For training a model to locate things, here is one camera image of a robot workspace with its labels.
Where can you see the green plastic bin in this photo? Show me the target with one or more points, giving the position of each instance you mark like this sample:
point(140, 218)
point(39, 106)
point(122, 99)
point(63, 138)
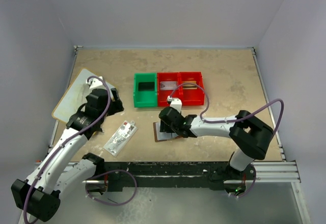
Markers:
point(147, 98)

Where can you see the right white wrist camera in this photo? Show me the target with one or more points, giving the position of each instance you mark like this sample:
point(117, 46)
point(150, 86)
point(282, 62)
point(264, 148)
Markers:
point(175, 103)

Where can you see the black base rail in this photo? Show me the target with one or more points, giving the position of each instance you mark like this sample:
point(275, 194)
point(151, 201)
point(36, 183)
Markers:
point(116, 181)

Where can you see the clear plastic packet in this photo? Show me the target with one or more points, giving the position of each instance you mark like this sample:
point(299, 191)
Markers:
point(120, 138)

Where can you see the silver card in bin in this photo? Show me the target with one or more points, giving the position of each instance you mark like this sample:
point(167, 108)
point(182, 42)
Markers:
point(167, 85)

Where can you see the red plastic bin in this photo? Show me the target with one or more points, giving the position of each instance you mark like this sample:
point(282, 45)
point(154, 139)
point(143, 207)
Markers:
point(193, 97)
point(162, 95)

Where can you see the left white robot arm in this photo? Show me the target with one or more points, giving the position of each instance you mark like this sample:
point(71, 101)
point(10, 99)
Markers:
point(40, 194)

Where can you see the white board yellow rim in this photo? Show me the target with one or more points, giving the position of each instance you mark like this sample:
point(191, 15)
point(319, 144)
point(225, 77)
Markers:
point(73, 98)

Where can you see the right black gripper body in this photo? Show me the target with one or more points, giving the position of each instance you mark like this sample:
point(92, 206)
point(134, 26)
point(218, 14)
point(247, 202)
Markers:
point(164, 126)

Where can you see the black card in bin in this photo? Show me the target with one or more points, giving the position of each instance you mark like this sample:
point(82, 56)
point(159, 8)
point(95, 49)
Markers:
point(146, 86)

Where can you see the red middle plastic bin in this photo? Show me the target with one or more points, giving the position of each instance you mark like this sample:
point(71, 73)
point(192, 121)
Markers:
point(162, 95)

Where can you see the gold card in bin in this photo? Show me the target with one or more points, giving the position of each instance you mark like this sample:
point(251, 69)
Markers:
point(189, 85)

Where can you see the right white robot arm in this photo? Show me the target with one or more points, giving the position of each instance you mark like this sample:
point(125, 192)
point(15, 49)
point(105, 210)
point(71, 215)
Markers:
point(250, 134)

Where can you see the brown leather card holder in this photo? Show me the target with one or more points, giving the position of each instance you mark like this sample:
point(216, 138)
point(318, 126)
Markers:
point(163, 136)

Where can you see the aluminium frame rail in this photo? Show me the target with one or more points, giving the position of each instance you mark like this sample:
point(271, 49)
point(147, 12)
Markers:
point(261, 171)

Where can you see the red right plastic bin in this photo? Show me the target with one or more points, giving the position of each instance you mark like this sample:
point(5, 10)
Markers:
point(193, 97)

